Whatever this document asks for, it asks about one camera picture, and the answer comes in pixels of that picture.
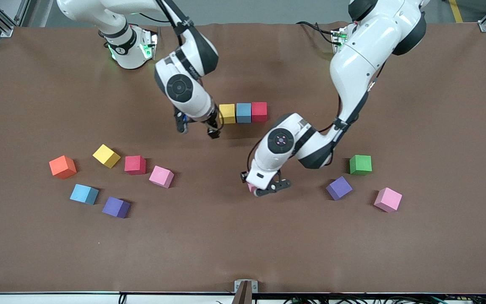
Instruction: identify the yellow foam cube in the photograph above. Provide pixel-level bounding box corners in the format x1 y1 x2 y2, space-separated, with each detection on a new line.
92 144 122 169
219 103 237 125

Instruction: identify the light blue foam cube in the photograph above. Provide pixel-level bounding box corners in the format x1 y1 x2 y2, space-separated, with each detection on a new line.
236 103 252 124
70 184 99 205

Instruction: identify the red foam cube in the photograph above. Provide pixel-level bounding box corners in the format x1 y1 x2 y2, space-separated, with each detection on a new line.
251 102 268 123

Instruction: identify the crimson foam cube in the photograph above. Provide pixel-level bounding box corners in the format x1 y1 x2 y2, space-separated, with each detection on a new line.
124 155 147 176

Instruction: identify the brown table mat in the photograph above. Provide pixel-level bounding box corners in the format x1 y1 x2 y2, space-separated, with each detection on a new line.
0 21 486 295

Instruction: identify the purple foam cube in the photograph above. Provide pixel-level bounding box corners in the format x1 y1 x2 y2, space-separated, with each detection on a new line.
102 196 131 219
326 176 353 201

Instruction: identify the green foam cube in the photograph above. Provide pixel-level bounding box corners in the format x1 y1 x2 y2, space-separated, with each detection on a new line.
349 155 373 176

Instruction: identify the orange foam cube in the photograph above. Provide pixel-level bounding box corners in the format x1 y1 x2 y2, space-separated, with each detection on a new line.
49 155 78 179

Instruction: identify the yellow floor tape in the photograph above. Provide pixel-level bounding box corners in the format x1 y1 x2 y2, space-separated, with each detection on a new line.
449 0 465 24

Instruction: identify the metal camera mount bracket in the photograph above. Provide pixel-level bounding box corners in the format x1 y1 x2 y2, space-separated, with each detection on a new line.
232 280 259 304

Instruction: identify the black right base cable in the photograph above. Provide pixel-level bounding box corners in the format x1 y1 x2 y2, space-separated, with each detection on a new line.
135 12 163 31

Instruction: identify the black base cable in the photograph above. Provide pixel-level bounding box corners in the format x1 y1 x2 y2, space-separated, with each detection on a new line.
296 20 340 45
135 12 163 31

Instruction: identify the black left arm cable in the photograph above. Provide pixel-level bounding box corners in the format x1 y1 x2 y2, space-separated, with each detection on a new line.
246 80 374 171

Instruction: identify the black left base cable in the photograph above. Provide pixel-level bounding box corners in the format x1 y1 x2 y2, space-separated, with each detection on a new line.
296 20 340 45

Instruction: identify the white table edge rail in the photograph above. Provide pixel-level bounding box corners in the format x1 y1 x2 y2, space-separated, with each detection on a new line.
0 291 486 304

